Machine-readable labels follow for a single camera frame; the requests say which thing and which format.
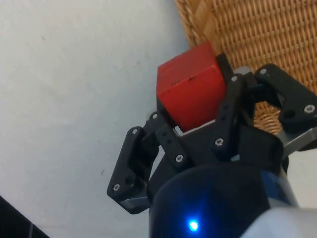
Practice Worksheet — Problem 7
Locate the red cube block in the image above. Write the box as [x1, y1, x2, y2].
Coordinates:
[157, 41, 226, 132]

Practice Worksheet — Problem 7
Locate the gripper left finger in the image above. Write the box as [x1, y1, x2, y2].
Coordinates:
[106, 95, 192, 215]

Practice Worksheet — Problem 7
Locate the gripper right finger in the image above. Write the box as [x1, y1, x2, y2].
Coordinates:
[209, 52, 317, 161]

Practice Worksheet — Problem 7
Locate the wicker basket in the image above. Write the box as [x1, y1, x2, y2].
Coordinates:
[174, 0, 317, 136]

